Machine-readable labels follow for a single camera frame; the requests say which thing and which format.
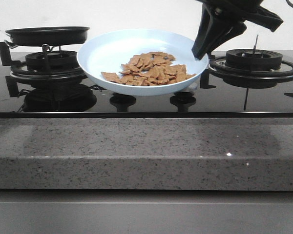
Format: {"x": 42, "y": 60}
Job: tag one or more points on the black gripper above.
{"x": 215, "y": 28}

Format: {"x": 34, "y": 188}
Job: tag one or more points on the brown meat pieces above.
{"x": 149, "y": 69}

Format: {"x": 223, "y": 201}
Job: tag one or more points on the light blue plate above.
{"x": 107, "y": 52}

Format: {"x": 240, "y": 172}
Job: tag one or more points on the black frying pan mint handle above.
{"x": 52, "y": 36}

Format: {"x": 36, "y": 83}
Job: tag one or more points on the black right gas burner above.
{"x": 258, "y": 60}

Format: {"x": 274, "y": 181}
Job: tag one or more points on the black gas burner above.
{"x": 58, "y": 60}
{"x": 258, "y": 60}

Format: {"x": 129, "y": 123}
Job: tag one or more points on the black right pan support grate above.
{"x": 245, "y": 78}

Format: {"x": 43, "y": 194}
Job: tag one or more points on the black pan support grate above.
{"x": 245, "y": 78}
{"x": 20, "y": 72}

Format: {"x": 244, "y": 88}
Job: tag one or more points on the silver right stove knob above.
{"x": 191, "y": 88}

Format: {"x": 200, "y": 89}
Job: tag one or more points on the black left gas burner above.
{"x": 58, "y": 60}

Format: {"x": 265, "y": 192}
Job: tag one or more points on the black glass gas cooktop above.
{"x": 86, "y": 100}

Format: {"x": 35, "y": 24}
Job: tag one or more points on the black left pan support grate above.
{"x": 20, "y": 72}

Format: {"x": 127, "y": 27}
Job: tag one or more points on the grey cabinet front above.
{"x": 145, "y": 212}

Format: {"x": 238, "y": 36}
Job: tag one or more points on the wire pan reducer stand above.
{"x": 11, "y": 45}

